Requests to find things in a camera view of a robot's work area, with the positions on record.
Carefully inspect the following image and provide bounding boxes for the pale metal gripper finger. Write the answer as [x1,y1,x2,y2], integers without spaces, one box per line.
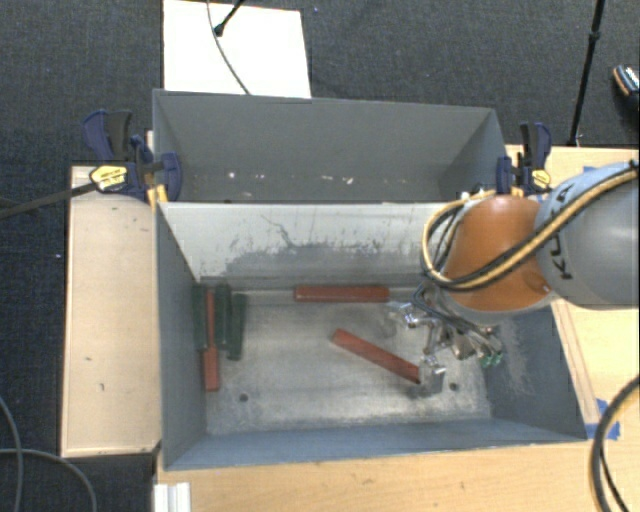
[382,301,422,337]
[417,354,448,397]

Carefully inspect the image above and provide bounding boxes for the red-brown flat block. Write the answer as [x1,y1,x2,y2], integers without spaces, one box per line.
[203,289,222,393]
[293,284,391,303]
[329,328,422,385]

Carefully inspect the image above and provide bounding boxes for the grey metal bin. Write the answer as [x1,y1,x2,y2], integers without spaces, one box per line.
[151,88,589,472]

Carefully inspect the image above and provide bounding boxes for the dark green flat block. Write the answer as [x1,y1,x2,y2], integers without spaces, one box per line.
[227,293,248,362]
[191,285,209,352]
[214,284,233,350]

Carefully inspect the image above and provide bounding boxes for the pale wood board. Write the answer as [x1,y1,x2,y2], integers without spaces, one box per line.
[60,166,162,459]

